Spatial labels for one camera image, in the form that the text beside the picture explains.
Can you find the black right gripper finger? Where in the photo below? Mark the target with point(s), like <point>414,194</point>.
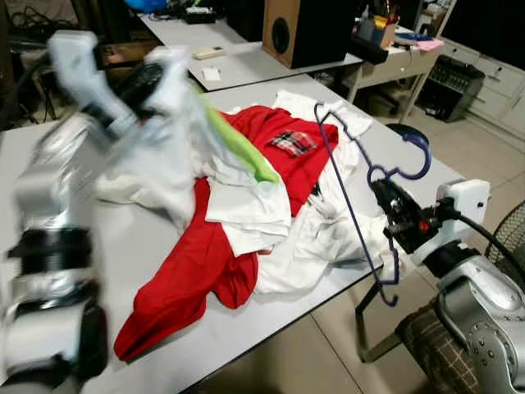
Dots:
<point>400,199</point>
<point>385,203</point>

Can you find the white folded t-shirt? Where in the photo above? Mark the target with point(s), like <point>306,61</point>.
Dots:
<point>246,213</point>

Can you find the white desk with drawer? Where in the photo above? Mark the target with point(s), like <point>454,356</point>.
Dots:
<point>394,67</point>

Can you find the blue round stool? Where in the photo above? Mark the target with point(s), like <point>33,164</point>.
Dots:
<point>408,131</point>

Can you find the black desk tray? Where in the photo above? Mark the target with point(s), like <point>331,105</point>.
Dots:
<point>369,51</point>

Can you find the bright white crumpled garment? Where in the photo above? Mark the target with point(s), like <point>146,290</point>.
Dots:
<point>328,230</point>

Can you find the blue round object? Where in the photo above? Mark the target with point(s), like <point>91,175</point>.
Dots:
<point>148,5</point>

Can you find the white paper note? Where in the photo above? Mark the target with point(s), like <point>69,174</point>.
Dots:
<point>212,74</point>

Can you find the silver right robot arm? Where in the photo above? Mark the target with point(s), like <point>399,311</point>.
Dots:
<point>484,304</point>

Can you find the pen holder with pens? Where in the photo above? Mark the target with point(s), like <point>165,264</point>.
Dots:
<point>381,33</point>

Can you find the grey metal table leg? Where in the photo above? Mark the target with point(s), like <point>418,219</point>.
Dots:
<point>361,328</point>

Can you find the sheer greyish white garment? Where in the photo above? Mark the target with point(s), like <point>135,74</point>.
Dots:
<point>287,271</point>

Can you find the black audio mixer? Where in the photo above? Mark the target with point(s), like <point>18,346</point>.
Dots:
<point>451,86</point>

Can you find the white flat spread garment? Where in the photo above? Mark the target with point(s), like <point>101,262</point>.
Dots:
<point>287,100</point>

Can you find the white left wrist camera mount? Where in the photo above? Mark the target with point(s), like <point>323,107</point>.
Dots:
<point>78,66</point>

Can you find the thin white garment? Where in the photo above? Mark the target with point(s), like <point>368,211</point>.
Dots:
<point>164,156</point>

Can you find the white drawer cabinet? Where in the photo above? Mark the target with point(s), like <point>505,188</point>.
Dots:
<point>500,90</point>

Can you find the wooden black loudspeaker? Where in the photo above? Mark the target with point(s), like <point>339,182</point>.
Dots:
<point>316,33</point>

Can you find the pink paper sheet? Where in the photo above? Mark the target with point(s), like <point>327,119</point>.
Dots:
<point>432,44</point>

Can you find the small black desk device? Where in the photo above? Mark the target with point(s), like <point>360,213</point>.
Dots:
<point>199,15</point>

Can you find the red shirt with plaid pocket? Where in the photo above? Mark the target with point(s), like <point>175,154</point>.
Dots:
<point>189,271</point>

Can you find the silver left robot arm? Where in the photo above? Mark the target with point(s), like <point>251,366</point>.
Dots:
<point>57,180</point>

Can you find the white remote control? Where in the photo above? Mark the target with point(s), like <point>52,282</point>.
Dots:
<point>208,53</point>

